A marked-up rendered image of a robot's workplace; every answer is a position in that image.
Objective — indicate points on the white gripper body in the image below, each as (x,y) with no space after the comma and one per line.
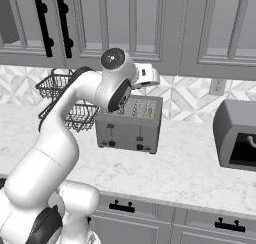
(153,75)

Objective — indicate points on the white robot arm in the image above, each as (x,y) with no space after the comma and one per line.
(50,148)

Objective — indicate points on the grey four-slot toaster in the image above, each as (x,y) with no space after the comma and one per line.
(128,131)

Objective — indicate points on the grey toaster oven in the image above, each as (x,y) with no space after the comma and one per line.
(230,134)

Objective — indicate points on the grey drawer front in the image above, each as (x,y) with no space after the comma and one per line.
(143,208)
(203,219)

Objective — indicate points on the grey base cupboard door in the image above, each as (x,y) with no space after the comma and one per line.
(213,238)
(126,231)

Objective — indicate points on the grey wall cupboard door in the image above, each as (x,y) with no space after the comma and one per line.
(120,21)
(220,28)
(28,21)

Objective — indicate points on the white wall outlet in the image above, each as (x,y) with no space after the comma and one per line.
(217,86)

